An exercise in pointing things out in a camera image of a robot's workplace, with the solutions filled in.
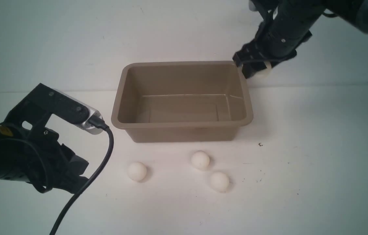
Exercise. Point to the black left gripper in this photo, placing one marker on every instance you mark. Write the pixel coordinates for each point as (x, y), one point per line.
(23, 161)

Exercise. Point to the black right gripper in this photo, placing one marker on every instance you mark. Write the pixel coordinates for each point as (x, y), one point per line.
(285, 26)

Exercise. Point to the white ping-pong ball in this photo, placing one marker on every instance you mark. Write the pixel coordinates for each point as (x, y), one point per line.
(219, 181)
(265, 72)
(137, 171)
(200, 160)

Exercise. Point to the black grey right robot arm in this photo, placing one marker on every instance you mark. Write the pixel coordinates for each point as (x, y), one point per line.
(363, 14)

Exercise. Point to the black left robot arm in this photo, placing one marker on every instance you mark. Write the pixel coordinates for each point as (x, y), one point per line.
(47, 142)

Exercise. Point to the tan plastic bin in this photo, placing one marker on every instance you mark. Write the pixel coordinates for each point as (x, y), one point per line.
(192, 101)

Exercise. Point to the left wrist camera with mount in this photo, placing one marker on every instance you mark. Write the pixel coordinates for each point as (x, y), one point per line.
(42, 102)

